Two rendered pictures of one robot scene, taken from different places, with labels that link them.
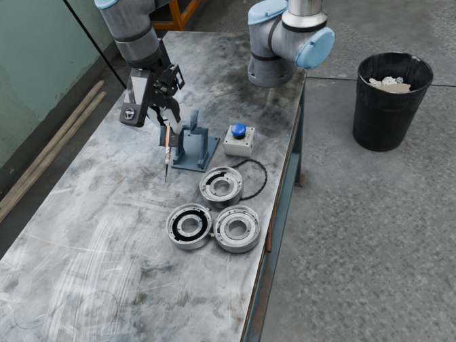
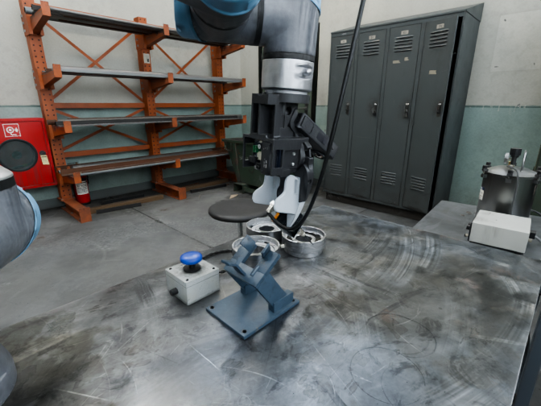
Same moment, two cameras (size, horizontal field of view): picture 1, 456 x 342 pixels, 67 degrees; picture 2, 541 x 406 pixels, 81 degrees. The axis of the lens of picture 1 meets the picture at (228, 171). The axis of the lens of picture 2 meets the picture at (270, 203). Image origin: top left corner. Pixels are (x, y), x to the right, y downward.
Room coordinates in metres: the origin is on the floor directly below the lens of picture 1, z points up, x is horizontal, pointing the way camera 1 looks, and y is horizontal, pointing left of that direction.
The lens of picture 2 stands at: (1.11, 0.25, 1.14)
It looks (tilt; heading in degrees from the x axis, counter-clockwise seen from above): 17 degrees down; 198
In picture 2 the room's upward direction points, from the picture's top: straight up
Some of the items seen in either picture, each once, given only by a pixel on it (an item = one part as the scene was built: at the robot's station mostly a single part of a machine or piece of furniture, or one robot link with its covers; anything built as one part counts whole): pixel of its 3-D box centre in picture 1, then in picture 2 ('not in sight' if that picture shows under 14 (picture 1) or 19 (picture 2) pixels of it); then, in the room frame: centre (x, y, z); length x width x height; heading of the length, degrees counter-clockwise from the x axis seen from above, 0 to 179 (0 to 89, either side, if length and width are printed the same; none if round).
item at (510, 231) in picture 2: not in sight; (506, 192); (-0.20, 0.71, 0.83); 0.41 x 0.19 x 0.30; 159
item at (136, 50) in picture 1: (136, 42); (288, 79); (0.63, 0.12, 1.17); 0.08 x 0.08 x 0.05
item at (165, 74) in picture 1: (154, 74); (279, 134); (0.64, 0.11, 1.09); 0.09 x 0.08 x 0.12; 150
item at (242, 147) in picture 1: (240, 139); (190, 279); (0.67, -0.05, 0.82); 0.08 x 0.07 x 0.05; 155
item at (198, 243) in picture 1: (191, 226); (303, 241); (0.43, 0.11, 0.82); 0.10 x 0.10 x 0.04
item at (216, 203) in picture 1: (222, 188); (256, 253); (0.52, 0.02, 0.82); 0.10 x 0.10 x 0.04
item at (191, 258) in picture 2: (239, 134); (192, 266); (0.66, -0.05, 0.85); 0.04 x 0.04 x 0.05
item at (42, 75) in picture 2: not in sight; (161, 111); (-2.28, -2.29, 1.05); 2.38 x 0.70 x 2.10; 155
